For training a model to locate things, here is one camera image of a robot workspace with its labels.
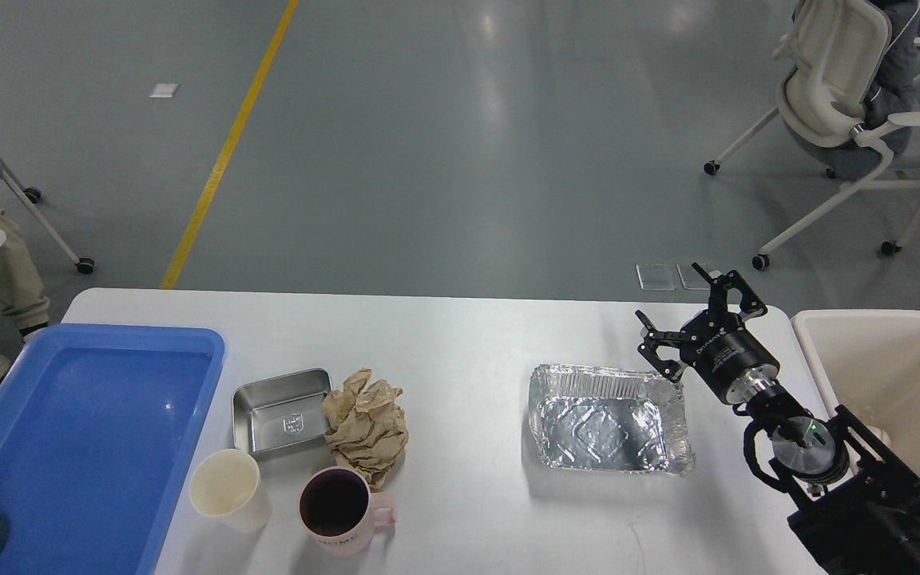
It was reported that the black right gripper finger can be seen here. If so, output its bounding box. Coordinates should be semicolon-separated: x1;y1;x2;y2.
692;262;769;323
636;310;688;383

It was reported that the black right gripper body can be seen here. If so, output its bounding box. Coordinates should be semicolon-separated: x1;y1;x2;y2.
680;311;780;403

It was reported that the brown paper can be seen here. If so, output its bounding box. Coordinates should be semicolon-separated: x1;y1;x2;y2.
320;369;410;492

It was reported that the pink mug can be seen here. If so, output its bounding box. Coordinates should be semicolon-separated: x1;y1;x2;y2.
297;466;398;557

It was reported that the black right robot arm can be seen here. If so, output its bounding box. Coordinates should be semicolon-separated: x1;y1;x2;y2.
636;264;920;574

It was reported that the aluminium foil container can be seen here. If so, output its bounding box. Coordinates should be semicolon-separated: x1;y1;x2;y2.
527;363;695;476

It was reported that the beige plastic bin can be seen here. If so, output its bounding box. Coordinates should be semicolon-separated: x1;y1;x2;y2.
792;310;920;477

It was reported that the seated person in jeans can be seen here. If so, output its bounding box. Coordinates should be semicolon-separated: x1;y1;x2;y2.
827;1;920;181

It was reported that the white office chair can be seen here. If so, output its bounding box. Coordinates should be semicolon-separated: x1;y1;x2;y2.
704;1;920;272

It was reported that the small stainless steel tray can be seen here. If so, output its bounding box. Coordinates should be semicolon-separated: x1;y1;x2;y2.
232;368;331;460

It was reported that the white paper cup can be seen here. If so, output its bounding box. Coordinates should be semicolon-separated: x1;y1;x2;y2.
188;448;272;533

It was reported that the blue plastic tray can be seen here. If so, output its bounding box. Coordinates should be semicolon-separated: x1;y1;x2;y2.
0;323;225;574

